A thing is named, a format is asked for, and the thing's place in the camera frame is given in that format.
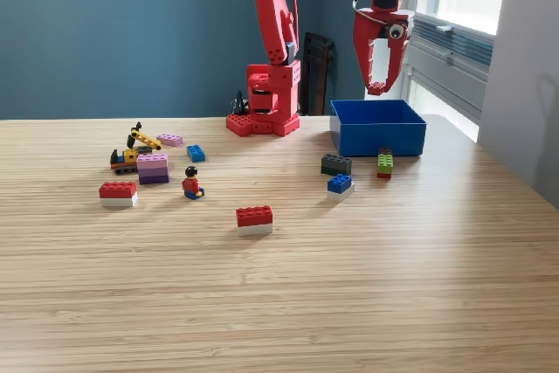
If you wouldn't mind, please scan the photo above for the blue and white brick stack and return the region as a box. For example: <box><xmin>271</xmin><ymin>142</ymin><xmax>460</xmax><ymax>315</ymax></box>
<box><xmin>326</xmin><ymin>174</ymin><xmax>355</xmax><ymax>203</ymax></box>

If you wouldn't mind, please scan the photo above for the red and white brick stack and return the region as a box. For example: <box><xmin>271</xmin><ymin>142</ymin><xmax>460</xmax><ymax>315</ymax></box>
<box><xmin>98</xmin><ymin>181</ymin><xmax>139</xmax><ymax>208</ymax></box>
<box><xmin>235</xmin><ymin>205</ymin><xmax>274</xmax><ymax>237</ymax></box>

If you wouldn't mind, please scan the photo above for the dark grey brick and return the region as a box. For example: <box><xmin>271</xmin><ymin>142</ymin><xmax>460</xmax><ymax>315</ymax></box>
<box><xmin>321</xmin><ymin>154</ymin><xmax>353</xmax><ymax>176</ymax></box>

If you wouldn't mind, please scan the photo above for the black folded chair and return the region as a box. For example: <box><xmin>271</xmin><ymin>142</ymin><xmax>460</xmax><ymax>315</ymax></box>
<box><xmin>300</xmin><ymin>31</ymin><xmax>338</xmax><ymax>116</ymax></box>

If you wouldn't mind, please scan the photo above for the black cable clump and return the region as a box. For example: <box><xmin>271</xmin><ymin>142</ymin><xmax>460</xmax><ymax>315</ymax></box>
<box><xmin>230</xmin><ymin>89</ymin><xmax>251</xmax><ymax>115</ymax></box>

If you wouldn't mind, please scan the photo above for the pink and purple brick stack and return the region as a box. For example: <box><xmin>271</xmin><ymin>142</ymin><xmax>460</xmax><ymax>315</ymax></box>
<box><xmin>136</xmin><ymin>153</ymin><xmax>170</xmax><ymax>185</ymax></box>

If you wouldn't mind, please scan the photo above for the small yellow toy digger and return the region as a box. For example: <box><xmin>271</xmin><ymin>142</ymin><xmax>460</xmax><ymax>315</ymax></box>
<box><xmin>108</xmin><ymin>121</ymin><xmax>162</xmax><ymax>175</ymax></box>

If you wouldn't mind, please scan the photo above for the grey louvered window unit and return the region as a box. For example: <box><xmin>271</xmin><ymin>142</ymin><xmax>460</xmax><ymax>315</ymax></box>
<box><xmin>409</xmin><ymin>13</ymin><xmax>495</xmax><ymax>82</ymax></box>

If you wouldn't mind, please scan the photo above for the green and red brick stack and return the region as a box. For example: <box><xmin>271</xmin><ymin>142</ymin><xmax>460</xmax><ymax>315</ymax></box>
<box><xmin>376</xmin><ymin>147</ymin><xmax>394</xmax><ymax>180</ymax></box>

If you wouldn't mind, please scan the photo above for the blue plastic bin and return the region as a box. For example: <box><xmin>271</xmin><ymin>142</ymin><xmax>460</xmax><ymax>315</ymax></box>
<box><xmin>329</xmin><ymin>99</ymin><xmax>427</xmax><ymax>158</ymax></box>

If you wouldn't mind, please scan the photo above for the toy figure red shirt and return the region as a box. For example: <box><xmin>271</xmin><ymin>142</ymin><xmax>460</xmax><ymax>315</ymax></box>
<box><xmin>181</xmin><ymin>166</ymin><xmax>205</xmax><ymax>201</ymax></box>

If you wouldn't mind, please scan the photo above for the flat pink brick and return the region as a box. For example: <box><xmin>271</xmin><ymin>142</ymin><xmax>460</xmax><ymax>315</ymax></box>
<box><xmin>155</xmin><ymin>132</ymin><xmax>184</xmax><ymax>148</ymax></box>

